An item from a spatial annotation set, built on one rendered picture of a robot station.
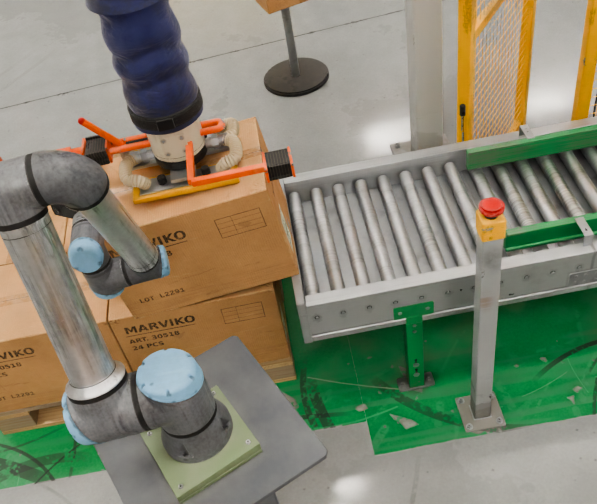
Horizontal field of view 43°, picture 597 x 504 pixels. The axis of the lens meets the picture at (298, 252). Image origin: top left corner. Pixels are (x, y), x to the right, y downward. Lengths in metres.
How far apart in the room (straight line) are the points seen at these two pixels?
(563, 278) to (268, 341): 1.08
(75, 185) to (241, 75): 3.27
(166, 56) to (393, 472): 1.61
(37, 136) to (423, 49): 2.45
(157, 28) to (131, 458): 1.15
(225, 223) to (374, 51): 2.67
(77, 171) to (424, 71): 2.22
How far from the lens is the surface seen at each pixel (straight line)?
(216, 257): 2.48
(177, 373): 1.84
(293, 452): 2.00
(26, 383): 3.03
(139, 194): 2.41
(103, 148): 2.43
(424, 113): 3.69
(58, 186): 1.63
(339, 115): 4.31
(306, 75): 4.65
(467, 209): 2.84
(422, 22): 3.44
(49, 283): 1.73
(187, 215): 2.35
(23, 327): 2.85
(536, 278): 2.67
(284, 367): 2.98
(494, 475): 2.80
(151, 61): 2.16
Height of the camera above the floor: 2.47
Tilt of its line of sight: 45 degrees down
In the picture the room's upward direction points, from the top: 11 degrees counter-clockwise
